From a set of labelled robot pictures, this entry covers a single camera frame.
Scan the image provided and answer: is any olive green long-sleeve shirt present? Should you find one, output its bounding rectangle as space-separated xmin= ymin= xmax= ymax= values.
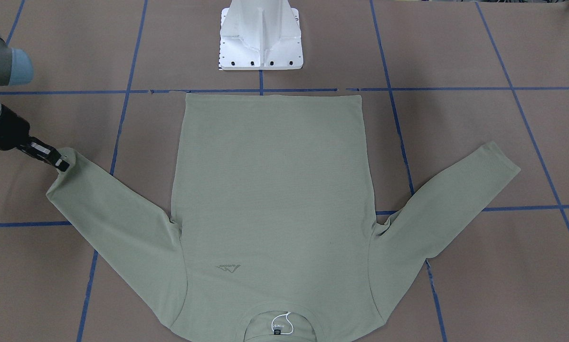
xmin=47 ymin=95 xmax=520 ymax=342

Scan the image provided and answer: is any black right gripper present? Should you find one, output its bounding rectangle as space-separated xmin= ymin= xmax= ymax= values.
xmin=0 ymin=105 xmax=70 ymax=172

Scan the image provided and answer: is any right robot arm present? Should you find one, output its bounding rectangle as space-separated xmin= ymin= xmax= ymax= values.
xmin=0 ymin=35 xmax=69 ymax=171

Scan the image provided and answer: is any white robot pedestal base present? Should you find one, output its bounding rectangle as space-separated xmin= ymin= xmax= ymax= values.
xmin=218 ymin=0 xmax=304 ymax=71

